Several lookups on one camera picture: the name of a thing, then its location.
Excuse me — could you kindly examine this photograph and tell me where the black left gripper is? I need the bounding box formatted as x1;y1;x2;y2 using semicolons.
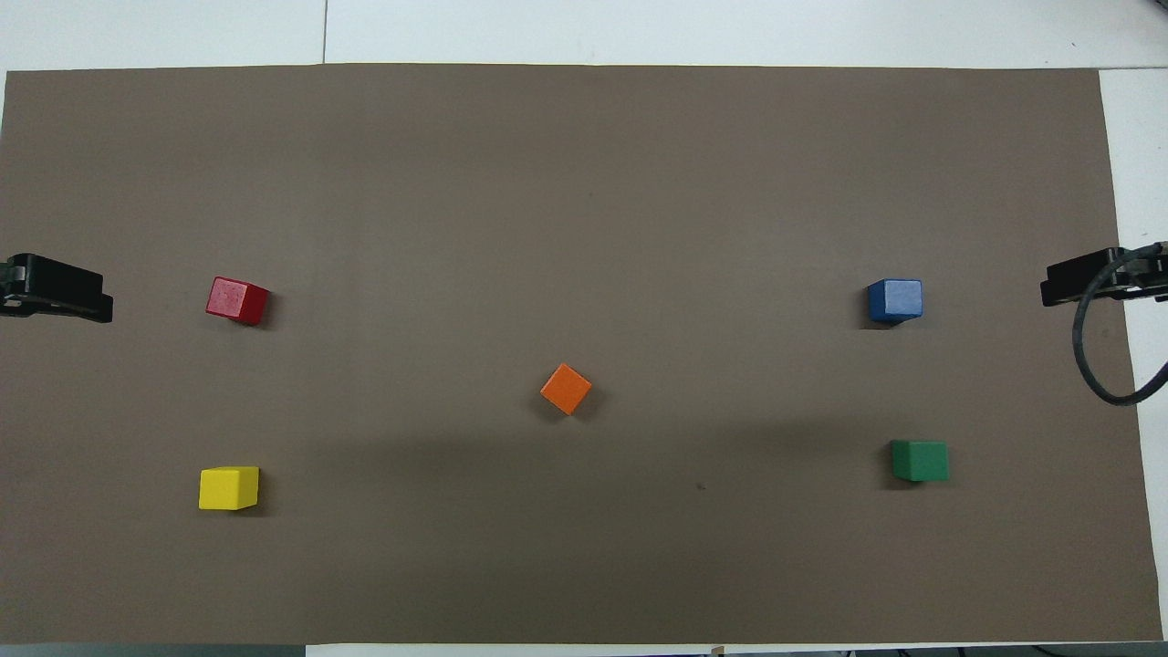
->
0;254;114;324

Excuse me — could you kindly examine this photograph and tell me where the yellow wooden block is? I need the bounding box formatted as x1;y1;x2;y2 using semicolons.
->
198;465;260;512

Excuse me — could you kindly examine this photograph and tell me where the blue wooden block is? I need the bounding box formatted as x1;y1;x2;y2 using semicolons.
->
866;278;923;325

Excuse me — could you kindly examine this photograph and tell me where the green wooden block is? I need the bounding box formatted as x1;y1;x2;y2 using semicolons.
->
890;439;950;483

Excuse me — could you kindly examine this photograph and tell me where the red wooden block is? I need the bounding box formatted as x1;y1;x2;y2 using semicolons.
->
205;276;271;327

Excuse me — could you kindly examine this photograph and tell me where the orange wooden block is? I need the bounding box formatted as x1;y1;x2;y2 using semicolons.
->
539;362;593;417

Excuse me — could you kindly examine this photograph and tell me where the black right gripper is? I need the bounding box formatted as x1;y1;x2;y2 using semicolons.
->
1041;242;1168;308

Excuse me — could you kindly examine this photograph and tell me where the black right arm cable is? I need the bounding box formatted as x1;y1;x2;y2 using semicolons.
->
1073;242;1168;408

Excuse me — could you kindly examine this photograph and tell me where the brown paper table mat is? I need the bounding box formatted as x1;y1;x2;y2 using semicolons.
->
0;62;1164;645

